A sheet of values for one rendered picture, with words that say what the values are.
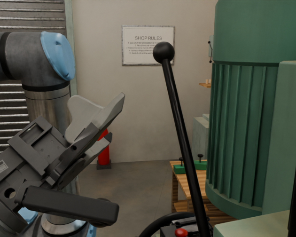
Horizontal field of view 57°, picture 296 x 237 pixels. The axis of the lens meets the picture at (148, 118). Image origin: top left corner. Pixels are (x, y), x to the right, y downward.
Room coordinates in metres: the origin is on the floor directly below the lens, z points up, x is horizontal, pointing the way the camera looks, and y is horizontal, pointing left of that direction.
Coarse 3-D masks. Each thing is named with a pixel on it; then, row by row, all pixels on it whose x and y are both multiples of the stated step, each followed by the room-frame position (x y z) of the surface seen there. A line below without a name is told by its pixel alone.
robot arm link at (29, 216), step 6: (24, 210) 0.82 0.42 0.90; (30, 210) 0.82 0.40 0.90; (24, 216) 0.79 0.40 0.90; (30, 216) 0.78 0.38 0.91; (36, 216) 0.80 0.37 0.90; (30, 222) 0.77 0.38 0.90; (36, 222) 0.78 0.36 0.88; (30, 228) 0.76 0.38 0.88; (36, 228) 0.76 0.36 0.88; (24, 234) 0.75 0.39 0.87; (30, 234) 0.75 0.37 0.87; (36, 234) 0.75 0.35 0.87
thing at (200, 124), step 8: (200, 120) 2.81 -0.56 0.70; (208, 120) 2.76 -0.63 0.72; (200, 128) 2.70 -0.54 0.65; (208, 128) 2.53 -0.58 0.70; (192, 136) 2.96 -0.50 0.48; (200, 136) 2.68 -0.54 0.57; (192, 144) 2.94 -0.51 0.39; (200, 144) 2.67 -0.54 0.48; (192, 152) 2.93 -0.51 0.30; (200, 152) 2.66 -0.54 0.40
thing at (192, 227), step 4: (176, 220) 0.63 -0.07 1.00; (180, 220) 0.63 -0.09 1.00; (184, 220) 0.63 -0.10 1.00; (188, 220) 0.63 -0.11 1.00; (172, 224) 0.62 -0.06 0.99; (176, 224) 0.61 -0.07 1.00; (188, 224) 0.61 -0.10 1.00; (192, 224) 0.61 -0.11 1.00; (196, 224) 0.61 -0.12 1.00; (160, 228) 0.58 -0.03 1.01; (164, 228) 0.58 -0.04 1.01; (168, 228) 0.58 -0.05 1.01; (172, 228) 0.58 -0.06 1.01; (176, 228) 0.58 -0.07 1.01; (184, 228) 0.59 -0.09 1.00; (188, 228) 0.59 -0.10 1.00; (192, 228) 0.59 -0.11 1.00; (196, 228) 0.59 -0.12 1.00; (160, 232) 0.58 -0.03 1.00; (164, 232) 0.57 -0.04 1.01; (168, 232) 0.57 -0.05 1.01; (172, 232) 0.57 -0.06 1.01; (160, 236) 0.58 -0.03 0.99; (164, 236) 0.55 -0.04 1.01; (168, 236) 0.55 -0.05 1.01; (172, 236) 0.55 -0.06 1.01; (192, 236) 0.56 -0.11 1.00; (196, 236) 0.56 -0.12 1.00; (212, 236) 0.56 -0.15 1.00
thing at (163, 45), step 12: (156, 48) 0.43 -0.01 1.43; (168, 48) 0.43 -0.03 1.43; (156, 60) 0.44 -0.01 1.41; (168, 60) 0.43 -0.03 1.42; (168, 72) 0.42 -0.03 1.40; (168, 84) 0.41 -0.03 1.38; (180, 108) 0.39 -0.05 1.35; (180, 120) 0.37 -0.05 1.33; (180, 132) 0.36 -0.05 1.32; (180, 144) 0.36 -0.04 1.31; (192, 156) 0.35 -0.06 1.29; (192, 168) 0.33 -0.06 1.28; (192, 180) 0.32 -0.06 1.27; (192, 192) 0.32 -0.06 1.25; (204, 216) 0.30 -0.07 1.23; (204, 228) 0.29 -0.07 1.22
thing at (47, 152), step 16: (32, 128) 0.34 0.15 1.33; (48, 128) 0.34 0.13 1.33; (16, 144) 0.32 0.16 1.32; (32, 144) 0.34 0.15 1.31; (48, 144) 0.34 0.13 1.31; (64, 144) 0.34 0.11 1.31; (0, 160) 0.32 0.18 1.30; (16, 160) 0.32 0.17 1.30; (32, 160) 0.31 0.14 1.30; (48, 160) 0.33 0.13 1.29; (80, 160) 0.33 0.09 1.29; (0, 176) 0.31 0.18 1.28; (16, 176) 0.32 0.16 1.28; (32, 176) 0.32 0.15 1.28; (48, 176) 0.31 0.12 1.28; (64, 176) 0.31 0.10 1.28; (0, 192) 0.30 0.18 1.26; (16, 192) 0.30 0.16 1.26; (0, 208) 0.27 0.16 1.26; (16, 208) 0.30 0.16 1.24; (16, 224) 0.28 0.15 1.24
